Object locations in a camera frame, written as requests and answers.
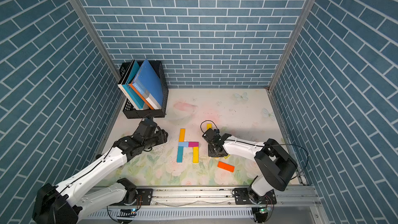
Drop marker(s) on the yellow long block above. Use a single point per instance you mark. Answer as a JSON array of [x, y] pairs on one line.
[[196, 154]]

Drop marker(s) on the orange block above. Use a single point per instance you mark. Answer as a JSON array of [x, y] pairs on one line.
[[226, 167]]

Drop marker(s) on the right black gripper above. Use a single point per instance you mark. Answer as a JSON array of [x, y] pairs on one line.
[[210, 153]]

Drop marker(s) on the teal book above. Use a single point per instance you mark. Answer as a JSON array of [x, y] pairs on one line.
[[140, 103]]

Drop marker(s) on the magenta block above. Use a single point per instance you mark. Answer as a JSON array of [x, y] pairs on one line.
[[193, 144]]

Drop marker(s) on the blue book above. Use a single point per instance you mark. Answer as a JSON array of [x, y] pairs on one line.
[[149, 85]]

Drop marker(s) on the orange spine book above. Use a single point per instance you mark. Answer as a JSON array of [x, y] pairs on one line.
[[141, 96]]

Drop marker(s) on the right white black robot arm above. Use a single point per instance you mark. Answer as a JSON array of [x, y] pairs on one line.
[[274, 162]]

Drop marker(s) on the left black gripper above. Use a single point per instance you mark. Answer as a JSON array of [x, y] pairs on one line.
[[162, 136]]

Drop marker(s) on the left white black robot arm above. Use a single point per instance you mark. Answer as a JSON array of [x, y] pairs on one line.
[[70, 201]]

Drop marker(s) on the white black book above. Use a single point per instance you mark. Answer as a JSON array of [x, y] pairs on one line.
[[125, 70]]

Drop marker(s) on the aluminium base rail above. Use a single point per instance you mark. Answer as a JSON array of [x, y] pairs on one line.
[[220, 196]]

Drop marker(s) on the white ribbed cable duct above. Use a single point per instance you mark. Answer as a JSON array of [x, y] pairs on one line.
[[169, 213]]

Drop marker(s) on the teal long block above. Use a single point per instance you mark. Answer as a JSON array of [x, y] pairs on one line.
[[179, 154]]

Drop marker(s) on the orange-yellow long block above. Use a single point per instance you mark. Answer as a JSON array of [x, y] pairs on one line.
[[182, 135]]

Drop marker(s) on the light blue block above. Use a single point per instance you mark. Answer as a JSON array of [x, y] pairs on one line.
[[183, 144]]

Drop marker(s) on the black mesh book basket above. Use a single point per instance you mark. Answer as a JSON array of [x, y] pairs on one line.
[[128, 110]]

